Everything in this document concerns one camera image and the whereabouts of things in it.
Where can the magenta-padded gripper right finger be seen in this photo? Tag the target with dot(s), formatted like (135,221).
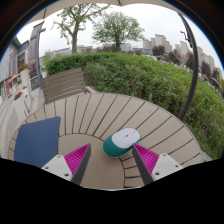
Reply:
(166,165)

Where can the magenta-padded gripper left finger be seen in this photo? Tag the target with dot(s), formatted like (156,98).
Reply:
(56,165)

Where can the teal and white computer mouse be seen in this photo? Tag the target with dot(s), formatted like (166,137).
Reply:
(123,138)

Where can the blue rectangular mouse pad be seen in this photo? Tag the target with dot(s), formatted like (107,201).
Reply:
(36,141)

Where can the slatted wooden chair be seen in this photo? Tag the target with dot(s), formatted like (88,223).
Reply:
(63,83)

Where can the green hedge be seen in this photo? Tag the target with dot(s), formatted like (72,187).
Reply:
(140,76)

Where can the tall white planter with flowers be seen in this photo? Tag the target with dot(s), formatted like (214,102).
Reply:
(24,76)

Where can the grey storefront building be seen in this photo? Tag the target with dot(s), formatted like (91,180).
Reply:
(10,63)

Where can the grey sign pillar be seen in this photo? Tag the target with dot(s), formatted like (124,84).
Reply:
(35,50)

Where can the distant apartment buildings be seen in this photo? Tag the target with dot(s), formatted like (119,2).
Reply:
(160,41)

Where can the thin-crowned tree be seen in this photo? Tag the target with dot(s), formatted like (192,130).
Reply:
(74,40)

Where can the dense round-crowned tree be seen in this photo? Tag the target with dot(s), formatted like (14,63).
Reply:
(116,28)

